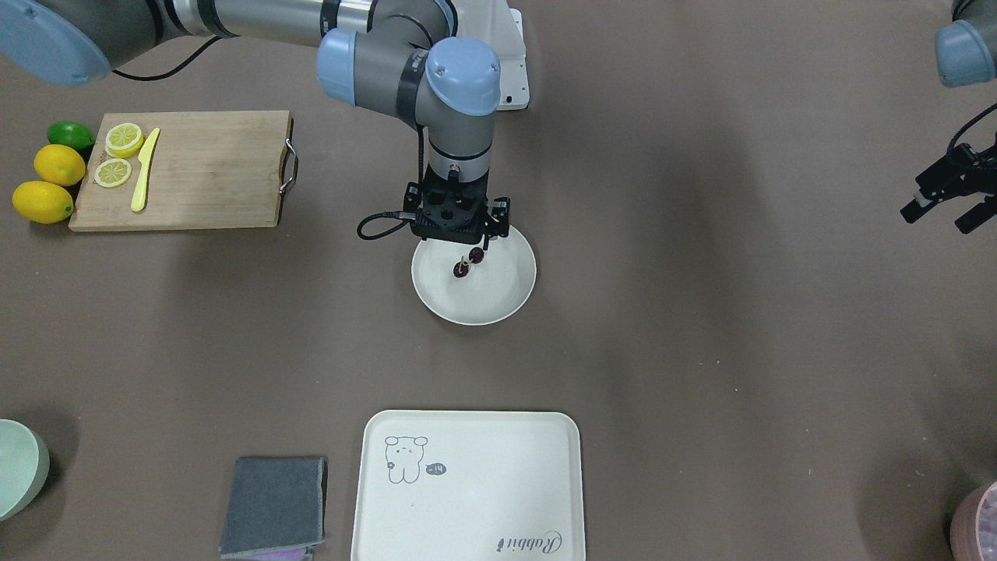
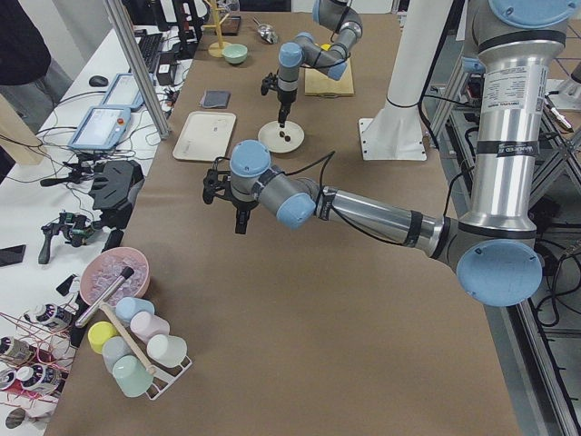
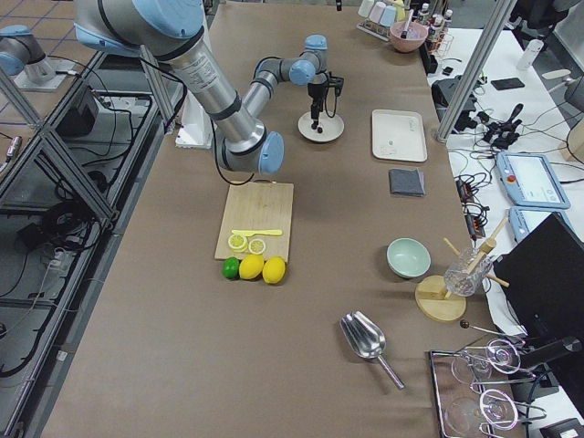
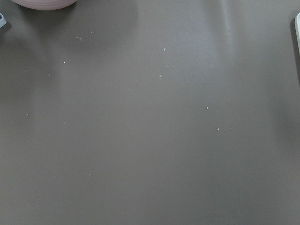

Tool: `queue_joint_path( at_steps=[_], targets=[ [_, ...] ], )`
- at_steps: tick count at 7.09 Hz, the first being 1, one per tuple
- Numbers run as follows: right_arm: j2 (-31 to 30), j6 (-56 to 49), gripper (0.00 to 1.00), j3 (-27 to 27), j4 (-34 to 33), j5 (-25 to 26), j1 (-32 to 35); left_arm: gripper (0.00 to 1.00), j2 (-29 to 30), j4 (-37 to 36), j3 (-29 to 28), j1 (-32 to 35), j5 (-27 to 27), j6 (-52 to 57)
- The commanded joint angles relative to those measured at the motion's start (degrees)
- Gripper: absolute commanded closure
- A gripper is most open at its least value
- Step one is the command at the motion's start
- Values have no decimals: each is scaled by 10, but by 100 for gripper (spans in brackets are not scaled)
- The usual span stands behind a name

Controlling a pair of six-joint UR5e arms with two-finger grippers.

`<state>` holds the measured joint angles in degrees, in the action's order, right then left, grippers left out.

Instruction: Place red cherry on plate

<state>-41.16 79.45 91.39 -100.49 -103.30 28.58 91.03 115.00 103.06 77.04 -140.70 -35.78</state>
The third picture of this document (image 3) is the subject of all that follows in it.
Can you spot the blue teach pendant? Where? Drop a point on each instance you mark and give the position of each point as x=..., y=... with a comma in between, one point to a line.
x=530, y=181
x=524, y=220

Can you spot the mint green bowl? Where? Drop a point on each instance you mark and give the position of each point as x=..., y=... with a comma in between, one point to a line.
x=408, y=258

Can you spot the cream round plate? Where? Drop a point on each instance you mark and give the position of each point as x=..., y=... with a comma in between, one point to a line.
x=328, y=129

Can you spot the green lime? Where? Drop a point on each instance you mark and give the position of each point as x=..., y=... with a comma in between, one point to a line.
x=230, y=268

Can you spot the crystal glass cup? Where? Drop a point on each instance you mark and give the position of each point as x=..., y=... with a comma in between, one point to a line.
x=466, y=274

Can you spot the aluminium frame post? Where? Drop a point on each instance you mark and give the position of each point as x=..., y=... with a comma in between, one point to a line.
x=480, y=55

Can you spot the wire glass holder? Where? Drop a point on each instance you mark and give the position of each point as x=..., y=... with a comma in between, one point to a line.
x=488, y=410

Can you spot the pink bowl with ice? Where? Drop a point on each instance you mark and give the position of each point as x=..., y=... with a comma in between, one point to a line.
x=415, y=36

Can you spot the yellow plastic knife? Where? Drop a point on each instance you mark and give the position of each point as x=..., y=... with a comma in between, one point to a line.
x=249, y=233

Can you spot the grey folded cloth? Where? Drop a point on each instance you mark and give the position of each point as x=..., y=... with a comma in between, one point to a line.
x=407, y=182

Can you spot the white column pedestal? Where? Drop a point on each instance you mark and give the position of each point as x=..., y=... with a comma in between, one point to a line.
x=195, y=131

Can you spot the yellow lemon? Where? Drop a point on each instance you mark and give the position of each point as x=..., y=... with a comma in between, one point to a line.
x=251, y=266
x=274, y=270

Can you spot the lemon slice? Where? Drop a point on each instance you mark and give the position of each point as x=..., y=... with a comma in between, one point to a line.
x=256, y=246
x=237, y=243

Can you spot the cream rabbit tray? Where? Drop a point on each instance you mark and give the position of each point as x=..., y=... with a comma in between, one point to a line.
x=398, y=135

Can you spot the wooden cutting board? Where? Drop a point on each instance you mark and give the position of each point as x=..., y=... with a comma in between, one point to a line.
x=258, y=206

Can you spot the rack of pastel cups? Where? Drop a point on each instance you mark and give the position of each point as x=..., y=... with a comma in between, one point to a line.
x=378, y=16

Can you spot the black monitor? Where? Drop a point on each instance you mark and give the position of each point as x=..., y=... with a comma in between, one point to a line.
x=545, y=276

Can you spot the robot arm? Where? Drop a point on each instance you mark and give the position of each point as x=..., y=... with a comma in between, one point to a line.
x=173, y=32

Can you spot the wooden cup stand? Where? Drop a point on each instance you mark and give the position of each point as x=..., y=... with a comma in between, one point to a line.
x=431, y=294

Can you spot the steel scoop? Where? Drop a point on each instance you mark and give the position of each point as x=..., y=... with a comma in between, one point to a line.
x=368, y=341

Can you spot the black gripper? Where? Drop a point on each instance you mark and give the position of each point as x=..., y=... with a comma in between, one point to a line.
x=316, y=93

